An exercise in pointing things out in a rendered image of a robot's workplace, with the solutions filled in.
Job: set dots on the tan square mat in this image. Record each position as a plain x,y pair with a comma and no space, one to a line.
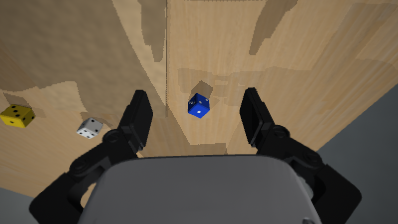
90,55

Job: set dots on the blue die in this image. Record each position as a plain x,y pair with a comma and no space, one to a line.
198,105

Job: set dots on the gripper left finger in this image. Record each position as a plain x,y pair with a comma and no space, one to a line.
60,202

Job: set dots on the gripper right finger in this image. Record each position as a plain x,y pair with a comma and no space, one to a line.
334,197

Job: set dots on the white die with black pips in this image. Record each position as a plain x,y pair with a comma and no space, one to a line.
90,128

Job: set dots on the yellow die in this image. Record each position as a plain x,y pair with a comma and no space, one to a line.
18,116

